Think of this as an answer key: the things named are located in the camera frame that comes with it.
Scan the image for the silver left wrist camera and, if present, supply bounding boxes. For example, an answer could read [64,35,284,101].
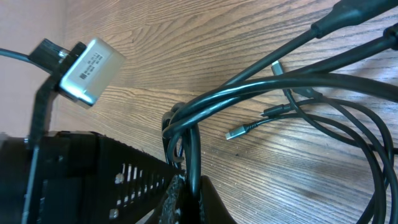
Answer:
[59,38,126,108]

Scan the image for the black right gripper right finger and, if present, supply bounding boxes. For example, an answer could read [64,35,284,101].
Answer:
[200,175,237,224]

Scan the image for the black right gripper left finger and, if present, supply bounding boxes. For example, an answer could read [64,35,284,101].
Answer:
[149,175,187,224]

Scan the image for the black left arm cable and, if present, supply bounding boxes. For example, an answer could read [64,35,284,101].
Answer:
[0,48,35,65]

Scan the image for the thick black USB cable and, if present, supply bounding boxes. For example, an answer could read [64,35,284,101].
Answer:
[160,0,398,200]

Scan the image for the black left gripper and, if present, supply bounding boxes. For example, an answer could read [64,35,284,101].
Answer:
[1,131,183,223]

